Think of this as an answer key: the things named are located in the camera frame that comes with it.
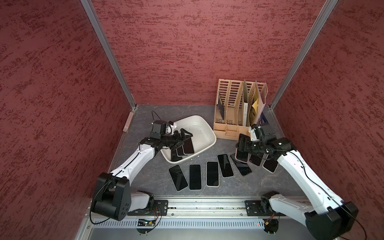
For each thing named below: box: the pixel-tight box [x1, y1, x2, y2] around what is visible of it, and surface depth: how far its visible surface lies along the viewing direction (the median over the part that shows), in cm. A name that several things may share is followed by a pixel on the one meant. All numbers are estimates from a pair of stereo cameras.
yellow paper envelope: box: [251, 98, 258, 114], surface depth 87 cm
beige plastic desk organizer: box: [213, 78, 268, 141], surface depth 102 cm
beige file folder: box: [242, 79, 248, 127], surface depth 90 cm
